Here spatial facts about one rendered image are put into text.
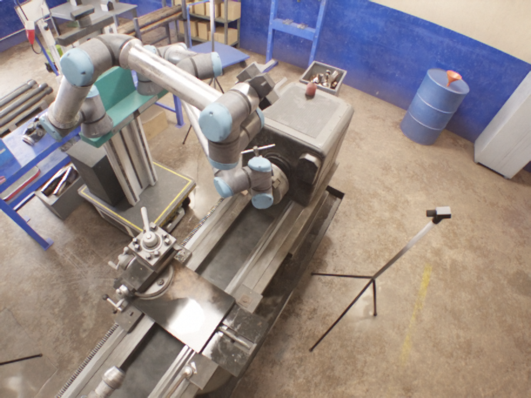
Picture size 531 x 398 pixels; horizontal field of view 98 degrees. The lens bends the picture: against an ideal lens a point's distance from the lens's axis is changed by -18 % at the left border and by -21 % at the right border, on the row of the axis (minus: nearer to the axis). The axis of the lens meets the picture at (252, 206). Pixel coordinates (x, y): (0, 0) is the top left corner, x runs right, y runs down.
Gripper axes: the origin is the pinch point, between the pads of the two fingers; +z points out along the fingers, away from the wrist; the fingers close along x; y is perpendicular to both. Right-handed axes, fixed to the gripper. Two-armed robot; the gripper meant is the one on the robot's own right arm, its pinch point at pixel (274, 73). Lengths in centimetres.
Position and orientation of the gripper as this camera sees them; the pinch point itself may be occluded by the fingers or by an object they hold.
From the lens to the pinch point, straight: 96.3
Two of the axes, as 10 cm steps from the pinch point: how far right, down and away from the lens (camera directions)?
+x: 6.0, 7.2, 3.4
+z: 5.2, -6.8, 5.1
